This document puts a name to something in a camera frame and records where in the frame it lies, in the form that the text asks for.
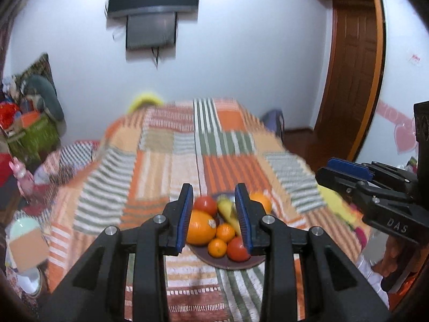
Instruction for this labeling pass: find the yellow round plush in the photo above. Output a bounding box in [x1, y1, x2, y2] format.
[129, 90, 165, 113]

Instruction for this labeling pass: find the yellow cloth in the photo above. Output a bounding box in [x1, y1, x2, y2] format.
[318, 188, 359, 229]

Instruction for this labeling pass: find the small black wall monitor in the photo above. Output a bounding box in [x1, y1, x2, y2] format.
[125, 12, 177, 52]

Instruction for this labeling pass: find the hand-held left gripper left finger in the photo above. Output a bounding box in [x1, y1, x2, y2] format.
[40, 183, 195, 322]

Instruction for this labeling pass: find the red tomato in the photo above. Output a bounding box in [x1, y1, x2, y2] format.
[227, 236, 251, 262]
[194, 195, 218, 217]

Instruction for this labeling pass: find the person's right hand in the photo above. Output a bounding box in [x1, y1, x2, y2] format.
[382, 236, 418, 277]

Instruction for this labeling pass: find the large orange with sticker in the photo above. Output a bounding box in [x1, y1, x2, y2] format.
[186, 210, 217, 246]

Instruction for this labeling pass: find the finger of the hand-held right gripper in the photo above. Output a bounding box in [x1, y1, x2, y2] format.
[327, 157, 416, 183]
[315, 167, 414, 210]

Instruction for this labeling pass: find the checkered cloth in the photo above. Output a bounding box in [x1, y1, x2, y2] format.
[50, 141, 101, 165]

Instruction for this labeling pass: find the purple round plate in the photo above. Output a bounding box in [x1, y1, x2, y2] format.
[188, 191, 269, 270]

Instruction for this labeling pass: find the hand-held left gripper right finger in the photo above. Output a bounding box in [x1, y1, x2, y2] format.
[234, 183, 391, 322]

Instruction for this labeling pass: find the striped brown curtain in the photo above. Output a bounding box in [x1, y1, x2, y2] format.
[0, 0, 21, 84]

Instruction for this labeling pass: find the yellow-green banana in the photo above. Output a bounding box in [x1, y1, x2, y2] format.
[217, 196, 242, 239]

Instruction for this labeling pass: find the mint green cup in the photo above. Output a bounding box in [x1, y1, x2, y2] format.
[5, 217, 50, 272]

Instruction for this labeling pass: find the large plain orange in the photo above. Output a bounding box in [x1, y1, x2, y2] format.
[250, 192, 272, 214]

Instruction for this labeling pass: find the white wardrobe with wooden frame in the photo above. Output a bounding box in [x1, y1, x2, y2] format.
[349, 0, 429, 309]

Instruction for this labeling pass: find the dark patterned cushion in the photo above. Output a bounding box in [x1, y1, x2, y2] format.
[20, 53, 57, 88]

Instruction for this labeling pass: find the red plastic bag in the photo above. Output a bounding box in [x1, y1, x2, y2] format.
[0, 102, 21, 130]

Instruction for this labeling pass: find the orange box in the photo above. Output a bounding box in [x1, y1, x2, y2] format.
[18, 111, 42, 126]

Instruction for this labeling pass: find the pink water bottle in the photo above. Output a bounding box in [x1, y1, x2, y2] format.
[10, 159, 36, 198]

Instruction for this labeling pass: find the small tangerine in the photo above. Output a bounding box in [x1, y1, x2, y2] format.
[215, 223, 236, 244]
[208, 238, 228, 258]

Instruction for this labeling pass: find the brown wooden door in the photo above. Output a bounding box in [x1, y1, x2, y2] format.
[313, 2, 379, 160]

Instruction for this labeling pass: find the striped patchwork blanket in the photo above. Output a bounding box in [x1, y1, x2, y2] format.
[43, 97, 372, 322]

